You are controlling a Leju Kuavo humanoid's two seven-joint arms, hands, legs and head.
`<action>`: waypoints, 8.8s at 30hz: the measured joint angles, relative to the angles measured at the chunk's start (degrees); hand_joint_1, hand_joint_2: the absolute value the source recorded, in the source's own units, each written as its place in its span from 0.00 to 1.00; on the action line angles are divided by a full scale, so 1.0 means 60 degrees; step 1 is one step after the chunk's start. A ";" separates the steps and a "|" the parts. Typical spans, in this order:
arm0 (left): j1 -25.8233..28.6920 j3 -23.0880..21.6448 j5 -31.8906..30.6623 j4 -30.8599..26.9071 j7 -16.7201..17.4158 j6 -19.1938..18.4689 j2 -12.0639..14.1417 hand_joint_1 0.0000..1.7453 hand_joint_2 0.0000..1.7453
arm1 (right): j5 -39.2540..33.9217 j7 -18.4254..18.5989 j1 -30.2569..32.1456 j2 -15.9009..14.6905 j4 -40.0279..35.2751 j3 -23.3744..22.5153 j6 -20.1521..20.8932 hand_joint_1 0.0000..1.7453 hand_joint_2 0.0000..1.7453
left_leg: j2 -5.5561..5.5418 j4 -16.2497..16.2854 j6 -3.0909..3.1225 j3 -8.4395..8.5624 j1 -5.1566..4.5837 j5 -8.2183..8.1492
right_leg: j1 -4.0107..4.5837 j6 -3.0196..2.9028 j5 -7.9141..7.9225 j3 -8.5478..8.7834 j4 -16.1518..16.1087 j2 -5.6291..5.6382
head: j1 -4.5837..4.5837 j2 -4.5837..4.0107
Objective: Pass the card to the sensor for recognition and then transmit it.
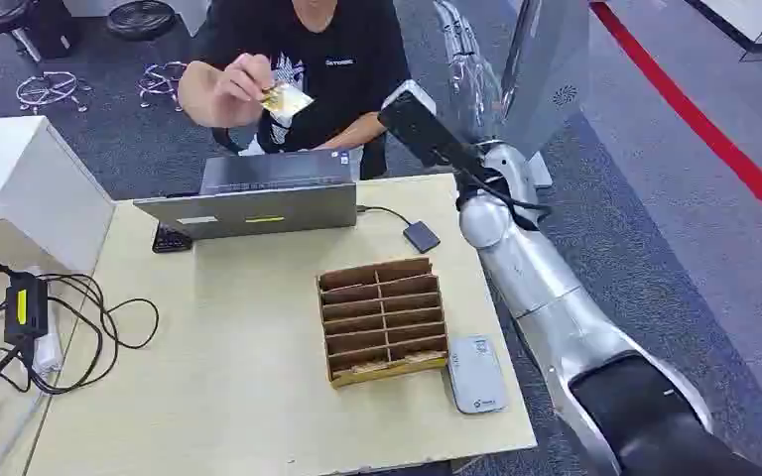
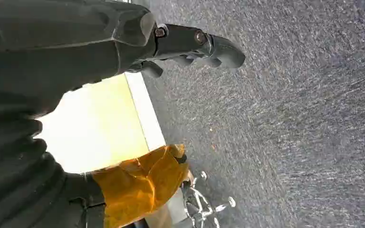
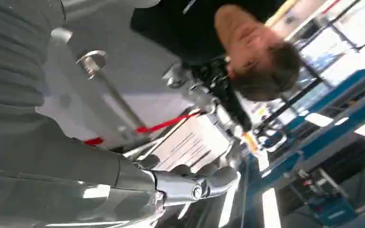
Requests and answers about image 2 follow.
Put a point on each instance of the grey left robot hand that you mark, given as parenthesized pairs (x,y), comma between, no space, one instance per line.
(59,41)

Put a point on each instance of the ribbed grey left robot arm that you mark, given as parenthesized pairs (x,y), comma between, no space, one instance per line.
(9,166)

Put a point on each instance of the silver chair base with casters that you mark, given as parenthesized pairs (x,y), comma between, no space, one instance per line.
(201,207)

